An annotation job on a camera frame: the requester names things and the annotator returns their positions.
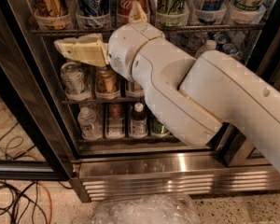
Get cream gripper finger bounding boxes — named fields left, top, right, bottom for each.
left=129, top=0, right=147, bottom=23
left=54, top=34, right=109, bottom=67

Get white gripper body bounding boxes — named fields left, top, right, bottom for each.
left=108, top=22, right=164, bottom=80

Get blue pepsi can top shelf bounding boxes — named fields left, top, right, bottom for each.
left=78, top=0, right=109, bottom=28

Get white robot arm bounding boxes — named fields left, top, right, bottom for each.
left=54, top=14, right=280, bottom=173

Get green can top shelf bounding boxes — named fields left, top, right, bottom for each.
left=157, top=0, right=185, bottom=26

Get green can shelf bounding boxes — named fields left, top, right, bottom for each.
left=151, top=118, right=170, bottom=137
left=157, top=0, right=185, bottom=26

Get gold can middle shelf front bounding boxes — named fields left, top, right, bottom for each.
left=95, top=65, right=119, bottom=99

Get gold can shelf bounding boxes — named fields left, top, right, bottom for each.
left=95, top=65, right=119, bottom=99
left=35, top=0, right=69, bottom=30

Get silver can middle shelf front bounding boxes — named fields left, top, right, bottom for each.
left=61, top=62, right=91, bottom=101

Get brown tea bottle middle shelf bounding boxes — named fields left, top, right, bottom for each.
left=125, top=81, right=144, bottom=97

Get brown tea bottle shelf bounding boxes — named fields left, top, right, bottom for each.
left=130, top=102, right=147, bottom=138
left=125, top=81, right=144, bottom=97

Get gold can top shelf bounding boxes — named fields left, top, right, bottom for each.
left=35, top=0, right=69, bottom=30

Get red can bottom shelf back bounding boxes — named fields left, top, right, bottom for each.
left=108, top=103, right=124, bottom=119

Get clear water bottle middle shelf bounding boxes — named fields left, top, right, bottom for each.
left=195, top=40, right=217, bottom=59

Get water bottle bottom shelf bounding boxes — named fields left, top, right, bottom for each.
left=77, top=106, right=102, bottom=141

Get brown tea bottle bottom shelf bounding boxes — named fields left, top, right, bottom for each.
left=130, top=102, right=147, bottom=138

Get green can bottom shelf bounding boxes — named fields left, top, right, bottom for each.
left=151, top=118, right=170, bottom=137

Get stainless steel fridge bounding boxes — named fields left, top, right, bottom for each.
left=0, top=0, right=280, bottom=203

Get glass fridge door left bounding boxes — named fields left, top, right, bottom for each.
left=0, top=0, right=73, bottom=180

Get clear plastic bag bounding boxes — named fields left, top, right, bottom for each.
left=91, top=194, right=201, bottom=224

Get black and orange floor cables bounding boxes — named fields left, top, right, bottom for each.
left=0, top=105, right=73, bottom=224

